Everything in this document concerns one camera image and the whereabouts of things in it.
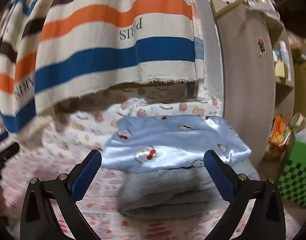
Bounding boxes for light blue satin pants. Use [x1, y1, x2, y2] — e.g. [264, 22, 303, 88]
[102, 115, 252, 173]

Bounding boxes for green checkered box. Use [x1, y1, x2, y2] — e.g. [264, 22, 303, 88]
[278, 141, 306, 208]

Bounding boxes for folded grey garment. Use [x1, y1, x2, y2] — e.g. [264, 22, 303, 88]
[116, 158, 261, 221]

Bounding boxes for bed with printed sheet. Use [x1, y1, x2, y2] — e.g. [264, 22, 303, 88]
[0, 80, 304, 240]

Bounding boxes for striped hanging curtain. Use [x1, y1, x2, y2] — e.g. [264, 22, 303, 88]
[0, 0, 205, 135]

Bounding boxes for wooden side cabinet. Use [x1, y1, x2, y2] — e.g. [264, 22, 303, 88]
[210, 0, 295, 166]

